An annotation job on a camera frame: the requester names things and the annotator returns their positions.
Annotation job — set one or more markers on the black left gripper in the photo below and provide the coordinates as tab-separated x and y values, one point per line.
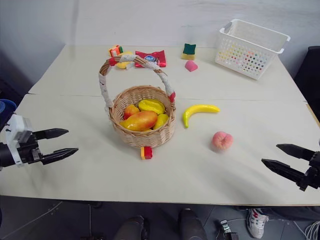
28	151

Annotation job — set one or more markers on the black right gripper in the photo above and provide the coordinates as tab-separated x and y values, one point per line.
314	175

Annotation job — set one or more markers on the red yellow toy fruit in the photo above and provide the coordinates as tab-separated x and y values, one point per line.
130	111

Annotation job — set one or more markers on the white perforated plastic basket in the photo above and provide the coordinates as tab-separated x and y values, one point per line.
247	57

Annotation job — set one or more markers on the grey trouser leg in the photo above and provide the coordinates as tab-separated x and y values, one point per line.
290	213

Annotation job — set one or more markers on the blue round object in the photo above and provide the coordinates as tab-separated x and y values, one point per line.
7	108

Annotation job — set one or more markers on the white red sneaker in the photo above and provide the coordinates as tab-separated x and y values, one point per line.
256	222

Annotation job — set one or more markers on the pink toy peach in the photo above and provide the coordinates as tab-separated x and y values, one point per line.
222	142

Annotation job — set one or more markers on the orange yellow toy mango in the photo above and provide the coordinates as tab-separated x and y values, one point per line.
141	121

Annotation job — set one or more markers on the red and yellow block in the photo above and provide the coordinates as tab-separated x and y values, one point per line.
147	153

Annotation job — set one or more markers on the small device on floor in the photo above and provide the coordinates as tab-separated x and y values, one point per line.
228	231

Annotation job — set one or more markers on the yellow toy starfruit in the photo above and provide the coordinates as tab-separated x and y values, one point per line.
152	106

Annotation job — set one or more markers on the yellow toy banana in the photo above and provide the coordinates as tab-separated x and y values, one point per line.
197	109

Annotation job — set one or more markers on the dark rounded shape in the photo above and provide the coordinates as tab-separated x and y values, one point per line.
191	225

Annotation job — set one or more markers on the red snack bag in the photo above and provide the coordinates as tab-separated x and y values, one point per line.
150	57

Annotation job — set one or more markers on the pink wedge block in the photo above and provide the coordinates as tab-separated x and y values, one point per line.
191	66

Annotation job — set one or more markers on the green and yellow sponge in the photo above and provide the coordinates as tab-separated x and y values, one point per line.
188	51

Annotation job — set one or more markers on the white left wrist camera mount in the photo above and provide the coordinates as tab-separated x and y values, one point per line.
18	128

